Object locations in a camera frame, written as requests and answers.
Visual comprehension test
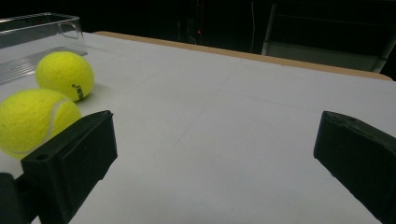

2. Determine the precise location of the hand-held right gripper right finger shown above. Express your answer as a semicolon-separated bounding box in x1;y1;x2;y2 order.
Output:
313;110;396;224

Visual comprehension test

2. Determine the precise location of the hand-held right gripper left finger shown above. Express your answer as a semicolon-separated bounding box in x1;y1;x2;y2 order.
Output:
21;109;119;224

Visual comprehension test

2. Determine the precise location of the yellow tennis ball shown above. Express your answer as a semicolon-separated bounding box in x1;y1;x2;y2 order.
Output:
35;50;95;103
0;88;83;161

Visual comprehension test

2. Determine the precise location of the clear plastic container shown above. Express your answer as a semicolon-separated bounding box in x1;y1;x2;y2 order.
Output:
0;12;89;86

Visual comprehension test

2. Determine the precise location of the white metal stand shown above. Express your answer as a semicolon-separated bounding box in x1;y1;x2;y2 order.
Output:
261;3;396;74

